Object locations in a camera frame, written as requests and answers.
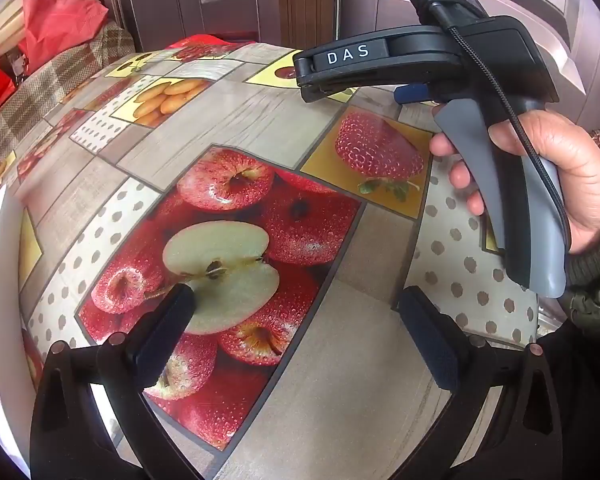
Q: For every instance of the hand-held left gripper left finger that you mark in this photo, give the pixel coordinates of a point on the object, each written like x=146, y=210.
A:
x=164, y=332

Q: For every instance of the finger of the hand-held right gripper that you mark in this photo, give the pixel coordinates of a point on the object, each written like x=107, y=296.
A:
x=409, y=94
x=325, y=89

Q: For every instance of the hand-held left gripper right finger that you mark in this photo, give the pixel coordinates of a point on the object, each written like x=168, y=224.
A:
x=430, y=342

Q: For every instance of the person's right forearm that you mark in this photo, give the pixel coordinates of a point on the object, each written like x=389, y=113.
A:
x=597, y=280

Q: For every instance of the person's right hand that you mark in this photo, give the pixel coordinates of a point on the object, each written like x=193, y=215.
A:
x=580, y=185

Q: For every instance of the person's dark clothing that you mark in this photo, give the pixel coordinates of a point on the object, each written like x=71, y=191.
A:
x=590, y=400

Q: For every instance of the red non-woven bag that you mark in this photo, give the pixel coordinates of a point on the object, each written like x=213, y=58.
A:
x=60, y=15

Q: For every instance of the cream foam roll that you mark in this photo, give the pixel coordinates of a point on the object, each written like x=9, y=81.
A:
x=2, y=30

